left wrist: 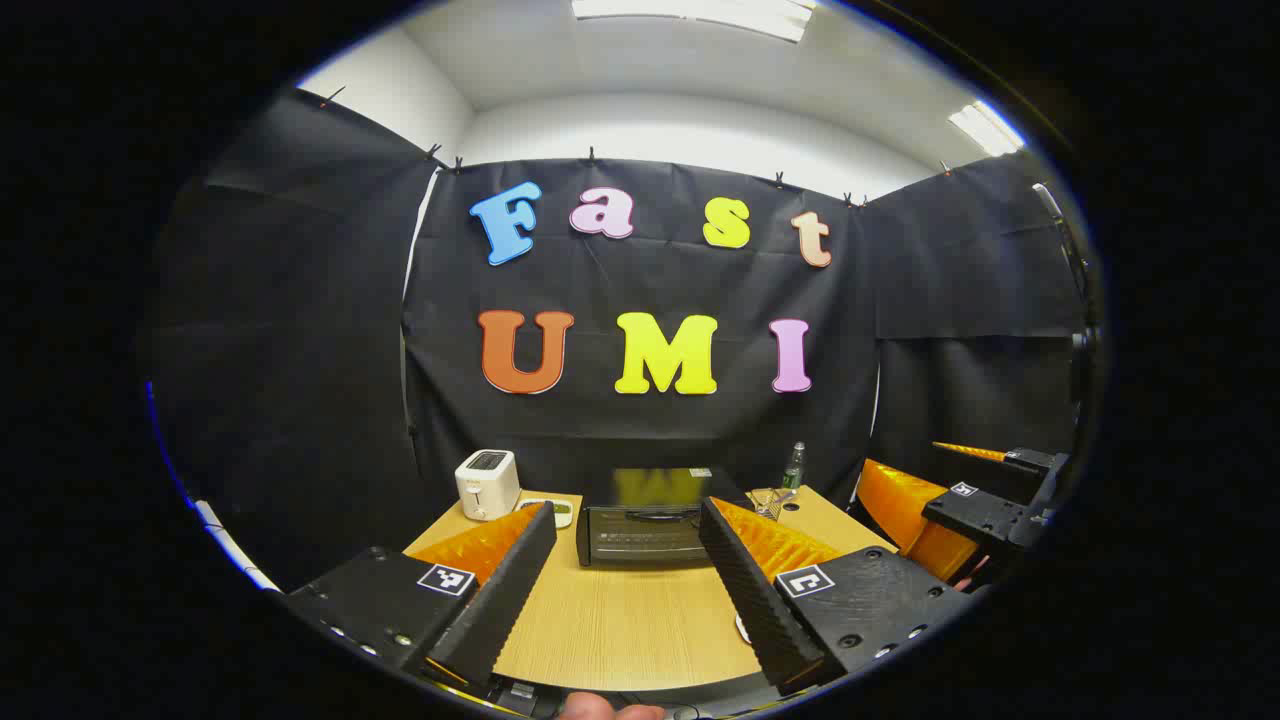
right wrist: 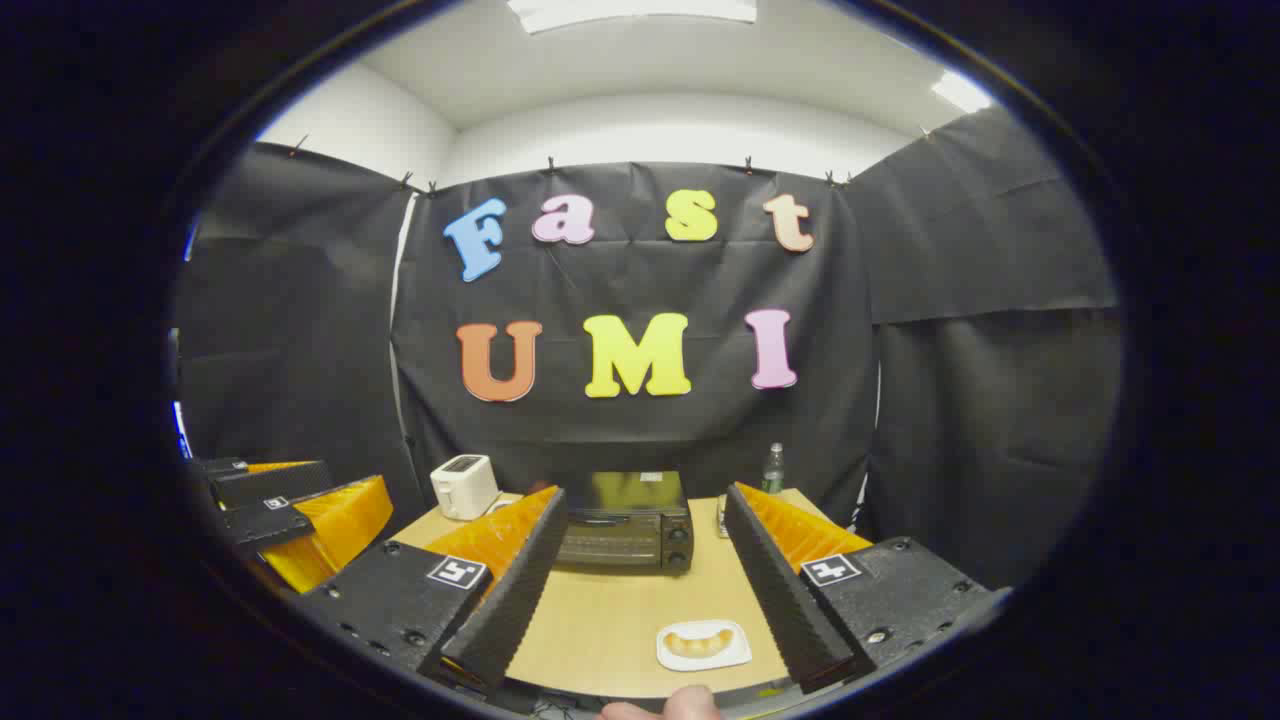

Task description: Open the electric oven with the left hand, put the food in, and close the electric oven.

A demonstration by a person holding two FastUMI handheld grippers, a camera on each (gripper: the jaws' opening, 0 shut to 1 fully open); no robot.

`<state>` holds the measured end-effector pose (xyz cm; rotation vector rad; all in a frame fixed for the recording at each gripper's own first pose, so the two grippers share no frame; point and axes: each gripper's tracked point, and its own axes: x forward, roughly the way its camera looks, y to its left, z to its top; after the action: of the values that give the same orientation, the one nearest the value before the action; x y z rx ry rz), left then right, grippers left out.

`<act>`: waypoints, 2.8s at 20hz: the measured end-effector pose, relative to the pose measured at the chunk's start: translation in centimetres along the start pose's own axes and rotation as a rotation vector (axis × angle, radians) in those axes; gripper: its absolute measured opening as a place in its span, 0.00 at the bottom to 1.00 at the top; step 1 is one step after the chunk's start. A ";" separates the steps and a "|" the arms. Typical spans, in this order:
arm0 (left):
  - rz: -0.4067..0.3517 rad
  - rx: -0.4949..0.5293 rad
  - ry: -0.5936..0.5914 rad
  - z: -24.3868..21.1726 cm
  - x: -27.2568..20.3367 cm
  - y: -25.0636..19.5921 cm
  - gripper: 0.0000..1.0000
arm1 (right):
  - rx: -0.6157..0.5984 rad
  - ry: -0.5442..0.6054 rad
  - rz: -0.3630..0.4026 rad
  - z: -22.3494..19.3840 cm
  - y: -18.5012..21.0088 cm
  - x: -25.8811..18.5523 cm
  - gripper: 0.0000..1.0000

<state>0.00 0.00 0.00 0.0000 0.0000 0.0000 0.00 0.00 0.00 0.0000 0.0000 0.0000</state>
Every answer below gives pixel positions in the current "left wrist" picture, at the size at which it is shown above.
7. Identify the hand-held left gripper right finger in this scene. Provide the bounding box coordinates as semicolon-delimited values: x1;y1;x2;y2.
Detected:
698;497;976;696

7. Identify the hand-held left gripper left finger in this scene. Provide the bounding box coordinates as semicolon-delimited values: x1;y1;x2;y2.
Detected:
285;502;558;689

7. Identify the black electric oven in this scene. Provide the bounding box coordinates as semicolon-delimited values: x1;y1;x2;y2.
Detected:
576;466;753;569

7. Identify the white divided dish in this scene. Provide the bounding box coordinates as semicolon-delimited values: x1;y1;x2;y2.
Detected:
515;498;576;529

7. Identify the white toaster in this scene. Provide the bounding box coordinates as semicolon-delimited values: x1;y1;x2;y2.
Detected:
455;449;522;522

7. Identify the black backdrop cloth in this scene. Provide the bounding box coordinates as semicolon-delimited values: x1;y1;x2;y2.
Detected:
140;85;1101;601

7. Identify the ceiling light panel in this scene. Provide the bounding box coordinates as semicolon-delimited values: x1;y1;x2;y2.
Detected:
572;0;817;43
948;100;1027;157

